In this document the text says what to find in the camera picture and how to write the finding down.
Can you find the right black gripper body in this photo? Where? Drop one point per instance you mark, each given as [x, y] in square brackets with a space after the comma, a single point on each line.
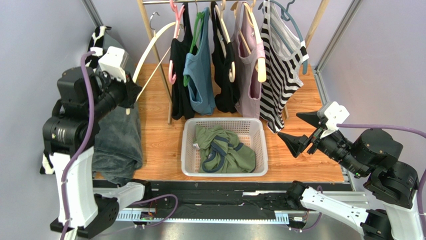
[314, 135]

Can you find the green plastic hanger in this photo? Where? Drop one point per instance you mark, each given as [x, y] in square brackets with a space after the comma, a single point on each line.
[198, 25]

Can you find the wooden clothes rack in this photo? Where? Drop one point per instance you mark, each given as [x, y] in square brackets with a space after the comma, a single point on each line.
[154, 35]

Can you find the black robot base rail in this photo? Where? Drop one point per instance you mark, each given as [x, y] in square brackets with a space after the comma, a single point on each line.
[218, 200]

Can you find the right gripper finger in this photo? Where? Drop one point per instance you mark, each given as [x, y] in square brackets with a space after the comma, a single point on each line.
[295, 144]
[312, 118]

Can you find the aluminium frame post left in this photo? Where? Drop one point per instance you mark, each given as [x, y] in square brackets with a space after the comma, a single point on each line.
[93, 12]

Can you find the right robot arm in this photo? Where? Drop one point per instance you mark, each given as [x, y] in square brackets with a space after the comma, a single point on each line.
[374, 156]

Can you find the cream plastic hanger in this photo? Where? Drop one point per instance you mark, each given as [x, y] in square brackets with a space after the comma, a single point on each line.
[224, 36]

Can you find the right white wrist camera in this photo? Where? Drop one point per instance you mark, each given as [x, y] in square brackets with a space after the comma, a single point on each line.
[330, 115]

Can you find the white plastic basket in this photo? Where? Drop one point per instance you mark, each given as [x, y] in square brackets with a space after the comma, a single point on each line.
[250, 132]

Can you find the grey zebra cushion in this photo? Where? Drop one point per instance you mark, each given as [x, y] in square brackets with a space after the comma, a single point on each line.
[117, 150]

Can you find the aluminium frame post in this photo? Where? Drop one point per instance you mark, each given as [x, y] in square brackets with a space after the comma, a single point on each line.
[93, 12]
[339, 32]

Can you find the black tank top on pink hanger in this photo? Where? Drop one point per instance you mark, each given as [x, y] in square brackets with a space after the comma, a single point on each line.
[181, 106]

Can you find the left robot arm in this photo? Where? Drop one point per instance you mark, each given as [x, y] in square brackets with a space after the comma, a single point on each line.
[69, 136]

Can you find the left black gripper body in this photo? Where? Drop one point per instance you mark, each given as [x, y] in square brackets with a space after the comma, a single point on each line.
[119, 91]

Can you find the black tank top on cream hanger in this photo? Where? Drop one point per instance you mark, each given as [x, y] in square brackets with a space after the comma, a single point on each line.
[229, 94]

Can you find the teal plastic hanger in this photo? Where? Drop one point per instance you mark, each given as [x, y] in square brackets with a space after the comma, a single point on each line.
[286, 16]

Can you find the green tank top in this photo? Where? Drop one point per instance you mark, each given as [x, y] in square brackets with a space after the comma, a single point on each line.
[222, 152]

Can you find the aluminium frame post right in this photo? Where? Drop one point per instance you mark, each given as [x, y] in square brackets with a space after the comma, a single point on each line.
[339, 32]

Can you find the black white striped tank top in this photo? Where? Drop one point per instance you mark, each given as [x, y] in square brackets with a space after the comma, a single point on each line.
[285, 54]

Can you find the blue tank top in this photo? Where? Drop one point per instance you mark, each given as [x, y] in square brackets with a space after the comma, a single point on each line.
[198, 68]

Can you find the light wooden hanger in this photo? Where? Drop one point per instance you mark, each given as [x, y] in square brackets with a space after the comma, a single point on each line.
[261, 61]

